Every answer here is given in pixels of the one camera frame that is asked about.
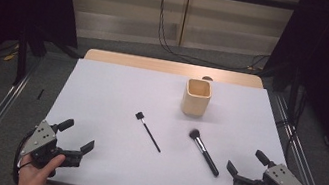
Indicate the black metal stand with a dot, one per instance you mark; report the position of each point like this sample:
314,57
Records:
292,100
21,61

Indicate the white table mat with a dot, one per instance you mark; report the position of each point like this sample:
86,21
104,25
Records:
151,97

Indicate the thick powder makeup brush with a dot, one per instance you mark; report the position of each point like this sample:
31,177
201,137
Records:
208,160

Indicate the small black floor object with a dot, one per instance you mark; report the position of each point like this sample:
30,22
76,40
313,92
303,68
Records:
40,94

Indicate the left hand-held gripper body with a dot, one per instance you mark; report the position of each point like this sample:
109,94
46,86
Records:
42,144

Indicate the person's left hand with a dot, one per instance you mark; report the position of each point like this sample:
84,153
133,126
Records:
33,177

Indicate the thin black makeup brush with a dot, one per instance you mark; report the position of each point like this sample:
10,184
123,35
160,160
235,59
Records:
139,115

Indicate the beige square cup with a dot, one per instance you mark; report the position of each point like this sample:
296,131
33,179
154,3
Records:
194,106

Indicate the brown round table grommet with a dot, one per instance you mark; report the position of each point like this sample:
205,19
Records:
207,78

